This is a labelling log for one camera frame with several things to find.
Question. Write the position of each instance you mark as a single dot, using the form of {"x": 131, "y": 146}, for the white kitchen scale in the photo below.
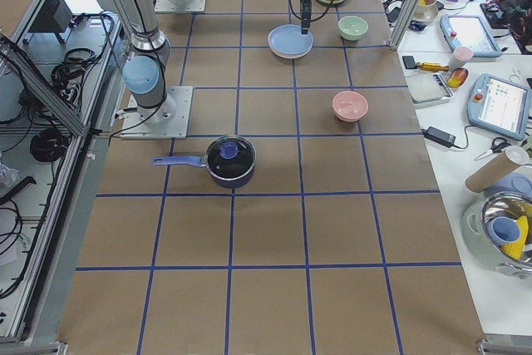
{"x": 428, "y": 89}

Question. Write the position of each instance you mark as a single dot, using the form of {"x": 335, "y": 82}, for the steel mixing bowl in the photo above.
{"x": 511, "y": 205}

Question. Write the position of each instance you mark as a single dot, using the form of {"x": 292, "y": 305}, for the cardboard tube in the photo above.
{"x": 509, "y": 160}

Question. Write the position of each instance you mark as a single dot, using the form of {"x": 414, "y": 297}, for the near teach pendant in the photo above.
{"x": 500, "y": 106}

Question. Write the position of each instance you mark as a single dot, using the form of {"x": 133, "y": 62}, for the far teach pendant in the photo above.
{"x": 469, "y": 31}

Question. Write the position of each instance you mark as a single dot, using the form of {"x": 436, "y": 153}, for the white cup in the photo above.
{"x": 459, "y": 57}

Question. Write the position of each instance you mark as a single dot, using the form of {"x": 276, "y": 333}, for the blue plate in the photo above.
{"x": 288, "y": 39}

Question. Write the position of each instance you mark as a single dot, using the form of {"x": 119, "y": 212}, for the aluminium frame post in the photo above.
{"x": 409, "y": 1}

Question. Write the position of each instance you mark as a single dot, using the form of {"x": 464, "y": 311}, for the black power adapter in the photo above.
{"x": 438, "y": 136}

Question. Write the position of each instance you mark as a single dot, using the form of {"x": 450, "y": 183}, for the scissors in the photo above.
{"x": 497, "y": 145}

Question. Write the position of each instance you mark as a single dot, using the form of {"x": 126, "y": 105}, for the yellow handled tool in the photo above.
{"x": 433, "y": 67}

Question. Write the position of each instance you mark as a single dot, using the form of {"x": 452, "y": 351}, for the pink bowl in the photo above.
{"x": 349, "y": 106}

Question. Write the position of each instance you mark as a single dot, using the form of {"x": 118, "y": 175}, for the blue cup in bowl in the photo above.
{"x": 504, "y": 230}

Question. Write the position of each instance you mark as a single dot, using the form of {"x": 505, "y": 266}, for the green bowl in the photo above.
{"x": 352, "y": 28}

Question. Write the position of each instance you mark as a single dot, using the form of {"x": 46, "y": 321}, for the blue saucepan with lid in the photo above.
{"x": 230, "y": 161}

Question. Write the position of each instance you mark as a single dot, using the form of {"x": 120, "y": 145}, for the toy corn cob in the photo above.
{"x": 516, "y": 248}

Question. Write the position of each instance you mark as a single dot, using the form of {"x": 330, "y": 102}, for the pink plate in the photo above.
{"x": 290, "y": 56}

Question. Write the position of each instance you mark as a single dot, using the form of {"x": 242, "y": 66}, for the teach pendant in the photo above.
{"x": 500, "y": 106}
{"x": 469, "y": 31}

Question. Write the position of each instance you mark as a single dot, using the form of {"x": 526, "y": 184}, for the toy mango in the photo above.
{"x": 457, "y": 78}

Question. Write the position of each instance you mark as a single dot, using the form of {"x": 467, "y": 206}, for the white bowl with fruit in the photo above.
{"x": 423, "y": 9}

